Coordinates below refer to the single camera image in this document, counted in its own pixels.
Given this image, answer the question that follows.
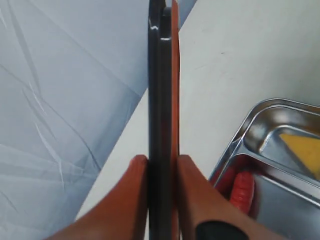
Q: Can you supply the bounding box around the grey wrinkled backdrop cloth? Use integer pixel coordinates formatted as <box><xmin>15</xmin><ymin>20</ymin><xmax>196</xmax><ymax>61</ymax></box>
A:
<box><xmin>0</xmin><ymin>0</ymin><xmax>201</xmax><ymax>240</ymax></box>

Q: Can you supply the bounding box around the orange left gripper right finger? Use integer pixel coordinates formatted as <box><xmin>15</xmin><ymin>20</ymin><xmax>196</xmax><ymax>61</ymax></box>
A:
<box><xmin>177</xmin><ymin>155</ymin><xmax>263</xmax><ymax>240</ymax></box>

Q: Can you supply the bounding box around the yellow toy cheese wedge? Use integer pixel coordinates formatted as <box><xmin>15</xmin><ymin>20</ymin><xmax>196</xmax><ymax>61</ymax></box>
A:
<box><xmin>280</xmin><ymin>133</ymin><xmax>320</xmax><ymax>181</ymax></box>

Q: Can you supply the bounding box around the steel two-compartment lunch box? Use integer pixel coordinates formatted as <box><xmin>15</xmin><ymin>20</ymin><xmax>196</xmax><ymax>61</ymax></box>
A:
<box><xmin>209</xmin><ymin>98</ymin><xmax>320</xmax><ymax>240</ymax></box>

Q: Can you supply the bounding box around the red toy sausage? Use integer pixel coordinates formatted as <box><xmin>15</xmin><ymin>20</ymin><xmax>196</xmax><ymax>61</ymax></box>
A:
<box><xmin>229</xmin><ymin>171</ymin><xmax>255</xmax><ymax>215</ymax></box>

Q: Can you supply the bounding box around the dark transparent lunch box lid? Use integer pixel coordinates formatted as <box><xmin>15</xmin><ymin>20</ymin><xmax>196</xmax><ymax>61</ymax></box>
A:
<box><xmin>147</xmin><ymin>0</ymin><xmax>180</xmax><ymax>240</ymax></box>

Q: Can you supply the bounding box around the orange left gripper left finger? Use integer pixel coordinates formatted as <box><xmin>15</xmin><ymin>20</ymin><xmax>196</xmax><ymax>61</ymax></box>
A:
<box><xmin>50</xmin><ymin>155</ymin><xmax>148</xmax><ymax>240</ymax></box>

